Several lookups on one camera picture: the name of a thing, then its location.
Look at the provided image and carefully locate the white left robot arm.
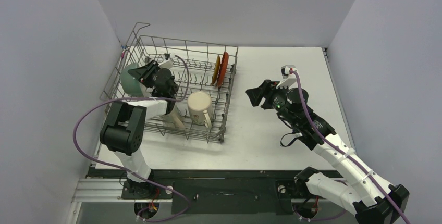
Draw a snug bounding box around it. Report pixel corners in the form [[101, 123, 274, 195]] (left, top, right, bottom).
[[100, 59, 179, 198]]

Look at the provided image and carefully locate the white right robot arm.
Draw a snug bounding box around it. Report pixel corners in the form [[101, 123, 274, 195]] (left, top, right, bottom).
[[246, 80, 410, 223]]

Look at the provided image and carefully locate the cream mug with dragon print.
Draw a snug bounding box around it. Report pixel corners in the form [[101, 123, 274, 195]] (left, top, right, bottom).
[[160, 106, 185, 129]]

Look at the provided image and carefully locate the red plastic plate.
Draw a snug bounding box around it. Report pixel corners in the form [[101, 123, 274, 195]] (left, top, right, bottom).
[[216, 52, 229, 88]]

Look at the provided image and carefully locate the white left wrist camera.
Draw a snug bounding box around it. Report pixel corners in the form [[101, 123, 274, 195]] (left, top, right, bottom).
[[158, 53, 175, 70]]

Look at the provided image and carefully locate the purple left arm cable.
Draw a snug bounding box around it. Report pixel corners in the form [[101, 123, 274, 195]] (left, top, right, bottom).
[[72, 55, 191, 223]]

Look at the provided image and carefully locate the cream mug with floral print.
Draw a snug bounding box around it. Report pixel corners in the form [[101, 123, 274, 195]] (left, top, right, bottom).
[[187, 91, 213, 130]]

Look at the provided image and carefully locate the yellow patterned plate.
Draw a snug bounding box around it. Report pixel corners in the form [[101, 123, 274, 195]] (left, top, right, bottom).
[[211, 55, 221, 86]]

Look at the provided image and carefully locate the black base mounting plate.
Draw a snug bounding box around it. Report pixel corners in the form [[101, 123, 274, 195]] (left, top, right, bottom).
[[119, 170, 320, 218]]

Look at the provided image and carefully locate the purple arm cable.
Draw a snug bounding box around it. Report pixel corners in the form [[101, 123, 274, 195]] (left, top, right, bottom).
[[290, 70, 412, 224], [72, 55, 191, 223]]

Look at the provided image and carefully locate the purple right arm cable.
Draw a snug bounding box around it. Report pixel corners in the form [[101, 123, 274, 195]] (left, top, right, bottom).
[[290, 70, 412, 224]]

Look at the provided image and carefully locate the white bowl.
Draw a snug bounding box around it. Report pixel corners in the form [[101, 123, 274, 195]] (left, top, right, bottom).
[[120, 63, 147, 97]]

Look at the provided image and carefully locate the grey wire dish rack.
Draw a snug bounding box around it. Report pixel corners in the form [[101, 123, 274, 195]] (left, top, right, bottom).
[[100, 22, 238, 143]]

